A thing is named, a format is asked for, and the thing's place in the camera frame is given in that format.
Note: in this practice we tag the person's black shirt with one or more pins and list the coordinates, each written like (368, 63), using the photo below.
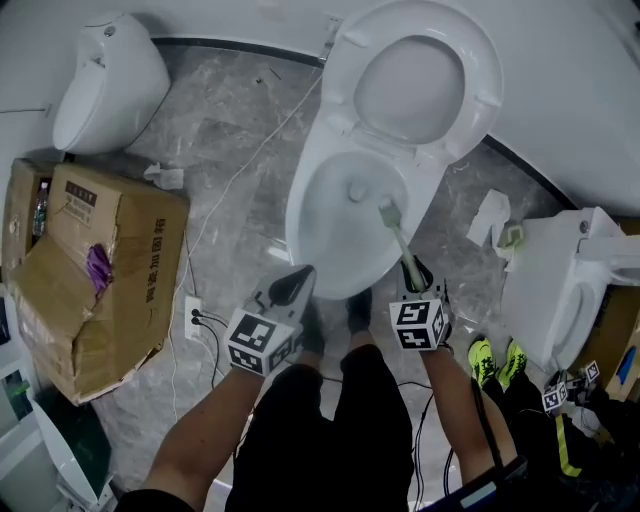
(150, 502)

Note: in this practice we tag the crumpled white tissue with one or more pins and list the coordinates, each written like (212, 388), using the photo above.
(165, 176)

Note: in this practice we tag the person's left black shoe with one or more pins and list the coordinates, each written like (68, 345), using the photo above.
(312, 330)

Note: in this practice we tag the person's black shorts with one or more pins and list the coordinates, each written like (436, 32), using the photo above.
(310, 440)

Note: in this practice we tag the white power strip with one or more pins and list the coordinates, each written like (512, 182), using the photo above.
(192, 330)

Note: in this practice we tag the white toilet with raised seat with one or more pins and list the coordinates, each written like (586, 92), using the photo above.
(410, 90)

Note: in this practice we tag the person's left forearm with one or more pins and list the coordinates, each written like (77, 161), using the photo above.
(200, 435)

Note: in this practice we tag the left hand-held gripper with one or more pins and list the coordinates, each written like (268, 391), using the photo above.
(257, 340)

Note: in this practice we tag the white paper towel strip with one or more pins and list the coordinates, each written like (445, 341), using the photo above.
(487, 217)

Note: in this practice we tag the person's right forearm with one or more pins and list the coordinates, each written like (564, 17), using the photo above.
(465, 415)

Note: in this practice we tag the clear plastic bottle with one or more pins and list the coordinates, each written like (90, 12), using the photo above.
(41, 210)

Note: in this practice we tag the large torn cardboard box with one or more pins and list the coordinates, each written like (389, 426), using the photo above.
(140, 280)

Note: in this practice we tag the egg-shaped white toilet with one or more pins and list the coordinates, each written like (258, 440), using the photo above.
(110, 100)

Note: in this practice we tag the pale green toilet brush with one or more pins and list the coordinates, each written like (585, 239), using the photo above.
(389, 212)

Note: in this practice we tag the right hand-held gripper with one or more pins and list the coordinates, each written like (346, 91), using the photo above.
(417, 325)

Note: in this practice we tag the blue object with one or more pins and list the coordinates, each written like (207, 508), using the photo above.
(626, 365)

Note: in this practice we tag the white cabinet with dark glass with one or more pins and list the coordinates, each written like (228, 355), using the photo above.
(20, 450)

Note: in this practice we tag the white toilet with tilted lid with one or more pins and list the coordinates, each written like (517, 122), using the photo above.
(545, 280)

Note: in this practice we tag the small brown cardboard box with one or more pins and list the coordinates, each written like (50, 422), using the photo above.
(615, 320)

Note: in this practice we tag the pale green plastic part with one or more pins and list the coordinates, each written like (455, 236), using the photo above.
(511, 237)

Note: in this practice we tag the metal water inlet valve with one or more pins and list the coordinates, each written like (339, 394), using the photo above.
(331, 37)

